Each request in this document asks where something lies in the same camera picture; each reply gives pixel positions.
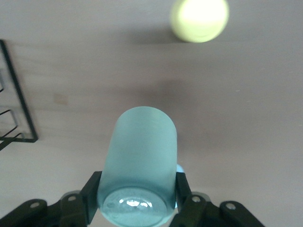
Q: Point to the teal green plastic cup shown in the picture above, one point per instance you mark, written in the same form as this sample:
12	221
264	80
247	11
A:
142	153

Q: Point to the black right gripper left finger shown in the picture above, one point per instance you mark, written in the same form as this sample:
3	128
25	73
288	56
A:
87	198

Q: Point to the yellow plastic cup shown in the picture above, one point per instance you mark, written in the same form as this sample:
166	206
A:
198	21

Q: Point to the brown table cover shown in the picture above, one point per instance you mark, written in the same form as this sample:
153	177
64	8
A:
236	118

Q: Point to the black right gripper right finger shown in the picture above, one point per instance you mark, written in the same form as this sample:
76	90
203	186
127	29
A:
189	208

